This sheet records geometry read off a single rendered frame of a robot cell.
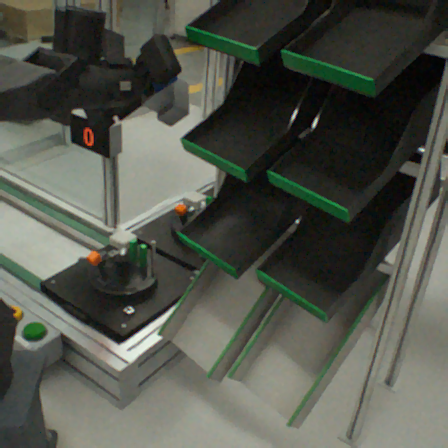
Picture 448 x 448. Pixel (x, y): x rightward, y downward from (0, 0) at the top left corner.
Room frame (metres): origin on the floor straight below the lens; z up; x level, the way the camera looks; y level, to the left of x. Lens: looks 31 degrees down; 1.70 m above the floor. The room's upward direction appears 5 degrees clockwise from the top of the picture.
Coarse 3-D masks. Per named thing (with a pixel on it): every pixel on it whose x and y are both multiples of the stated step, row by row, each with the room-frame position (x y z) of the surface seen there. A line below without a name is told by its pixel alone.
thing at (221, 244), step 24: (240, 192) 0.87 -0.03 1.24; (264, 192) 0.86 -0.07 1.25; (216, 216) 0.82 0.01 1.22; (240, 216) 0.82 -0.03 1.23; (264, 216) 0.81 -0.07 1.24; (288, 216) 0.77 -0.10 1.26; (192, 240) 0.79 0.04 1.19; (216, 240) 0.78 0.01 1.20; (240, 240) 0.77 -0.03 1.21; (264, 240) 0.74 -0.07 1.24; (216, 264) 0.73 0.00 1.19; (240, 264) 0.70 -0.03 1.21
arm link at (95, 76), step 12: (84, 60) 0.73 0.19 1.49; (84, 72) 0.73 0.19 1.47; (96, 72) 0.75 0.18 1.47; (84, 84) 0.72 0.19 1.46; (96, 84) 0.73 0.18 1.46; (72, 96) 0.70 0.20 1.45; (84, 96) 0.71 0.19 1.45; (96, 96) 0.73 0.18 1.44; (72, 108) 0.71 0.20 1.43; (84, 108) 0.73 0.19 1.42; (60, 120) 0.70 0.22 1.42
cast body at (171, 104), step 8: (176, 80) 0.88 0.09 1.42; (184, 80) 0.89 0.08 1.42; (144, 88) 0.84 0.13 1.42; (152, 88) 0.84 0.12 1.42; (168, 88) 0.85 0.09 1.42; (176, 88) 0.86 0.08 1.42; (184, 88) 0.88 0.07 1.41; (144, 96) 0.84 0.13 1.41; (152, 96) 0.83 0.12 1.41; (160, 96) 0.83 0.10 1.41; (168, 96) 0.84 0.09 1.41; (176, 96) 0.85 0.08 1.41; (184, 96) 0.86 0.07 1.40; (144, 104) 0.84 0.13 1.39; (152, 104) 0.84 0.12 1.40; (160, 104) 0.84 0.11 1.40; (168, 104) 0.84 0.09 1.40; (176, 104) 0.84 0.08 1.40; (184, 104) 0.85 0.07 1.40; (160, 112) 0.85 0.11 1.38; (168, 112) 0.84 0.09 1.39; (176, 112) 0.84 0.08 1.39; (184, 112) 0.84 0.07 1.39; (160, 120) 0.84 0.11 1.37; (168, 120) 0.85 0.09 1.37; (176, 120) 0.85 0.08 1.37
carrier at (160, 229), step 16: (192, 192) 1.32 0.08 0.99; (192, 208) 1.22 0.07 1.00; (144, 224) 1.18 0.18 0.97; (160, 224) 1.19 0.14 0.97; (176, 224) 1.16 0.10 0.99; (144, 240) 1.11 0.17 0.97; (160, 240) 1.12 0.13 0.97; (176, 240) 1.12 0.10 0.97; (176, 256) 1.06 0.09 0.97; (192, 256) 1.07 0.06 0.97
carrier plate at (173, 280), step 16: (160, 256) 1.06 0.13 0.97; (64, 272) 0.97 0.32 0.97; (80, 272) 0.97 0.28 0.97; (160, 272) 1.00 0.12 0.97; (176, 272) 1.00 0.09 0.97; (192, 272) 1.01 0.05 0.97; (48, 288) 0.91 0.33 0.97; (64, 288) 0.92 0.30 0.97; (80, 288) 0.92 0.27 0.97; (160, 288) 0.94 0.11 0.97; (176, 288) 0.95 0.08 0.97; (64, 304) 0.89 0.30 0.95; (80, 304) 0.87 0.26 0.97; (96, 304) 0.88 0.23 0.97; (112, 304) 0.88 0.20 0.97; (128, 304) 0.88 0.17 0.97; (144, 304) 0.89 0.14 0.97; (160, 304) 0.89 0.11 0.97; (96, 320) 0.83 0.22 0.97; (112, 320) 0.83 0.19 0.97; (128, 320) 0.84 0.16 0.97; (144, 320) 0.84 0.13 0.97; (112, 336) 0.81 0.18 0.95; (128, 336) 0.80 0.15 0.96
